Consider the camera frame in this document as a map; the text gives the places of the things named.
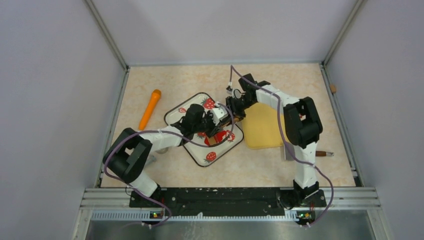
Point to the metal spatula wooden handle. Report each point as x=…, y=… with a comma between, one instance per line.
x=318, y=153

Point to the yellow plastic tray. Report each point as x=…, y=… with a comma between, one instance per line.
x=260, y=127

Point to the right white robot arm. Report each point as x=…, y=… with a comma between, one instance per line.
x=301, y=128

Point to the orange toy carrot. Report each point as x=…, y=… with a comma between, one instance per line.
x=153, y=101

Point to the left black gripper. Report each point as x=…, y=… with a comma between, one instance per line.
x=215, y=128

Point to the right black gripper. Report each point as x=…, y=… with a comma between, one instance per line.
x=230, y=101

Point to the small wooden peg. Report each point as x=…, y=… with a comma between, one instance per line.
x=332, y=88

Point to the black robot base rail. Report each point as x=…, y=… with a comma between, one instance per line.
x=229, y=201

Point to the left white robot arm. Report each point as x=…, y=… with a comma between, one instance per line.
x=126, y=159

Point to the metal ring cutter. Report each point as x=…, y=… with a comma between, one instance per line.
x=162, y=151

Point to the red dough disc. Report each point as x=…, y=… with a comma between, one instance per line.
x=220, y=137

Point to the wooden double-ended rolling pin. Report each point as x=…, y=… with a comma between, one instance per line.
x=234, y=129

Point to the grey plastic bolt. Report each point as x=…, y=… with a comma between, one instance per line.
x=150, y=159

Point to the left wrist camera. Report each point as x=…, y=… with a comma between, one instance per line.
x=219, y=113

